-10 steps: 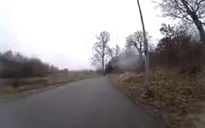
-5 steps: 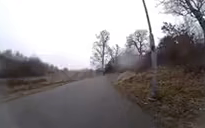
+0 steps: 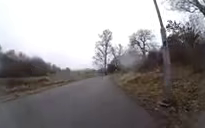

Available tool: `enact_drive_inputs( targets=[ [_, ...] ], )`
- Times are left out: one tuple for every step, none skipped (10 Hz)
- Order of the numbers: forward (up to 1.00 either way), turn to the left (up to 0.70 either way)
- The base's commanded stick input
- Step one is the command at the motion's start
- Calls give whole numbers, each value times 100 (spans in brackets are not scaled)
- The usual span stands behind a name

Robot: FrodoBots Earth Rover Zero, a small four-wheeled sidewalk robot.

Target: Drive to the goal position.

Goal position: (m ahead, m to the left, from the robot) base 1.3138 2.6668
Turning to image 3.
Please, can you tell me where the bare broad tree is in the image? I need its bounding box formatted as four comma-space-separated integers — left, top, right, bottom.
128, 29, 159, 58

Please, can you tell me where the bare large tree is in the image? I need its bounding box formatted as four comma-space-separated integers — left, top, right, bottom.
165, 0, 205, 41

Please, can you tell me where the bare tall tree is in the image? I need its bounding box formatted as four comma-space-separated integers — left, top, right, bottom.
92, 28, 115, 76

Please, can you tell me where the grey asphalt road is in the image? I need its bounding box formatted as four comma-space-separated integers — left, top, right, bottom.
0, 75, 168, 128

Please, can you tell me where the dry grass field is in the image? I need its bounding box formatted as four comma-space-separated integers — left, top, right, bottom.
0, 70, 98, 104

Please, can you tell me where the dry grass verge with leaves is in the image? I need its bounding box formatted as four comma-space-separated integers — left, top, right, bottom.
110, 68, 205, 128

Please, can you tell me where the dark thicket of bushes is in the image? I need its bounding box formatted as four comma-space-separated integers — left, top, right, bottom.
137, 19, 205, 75

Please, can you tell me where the dark row of bushes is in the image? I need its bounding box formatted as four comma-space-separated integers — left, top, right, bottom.
0, 40, 72, 79

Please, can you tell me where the grey utility pole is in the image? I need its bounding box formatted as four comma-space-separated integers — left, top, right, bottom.
152, 0, 174, 105

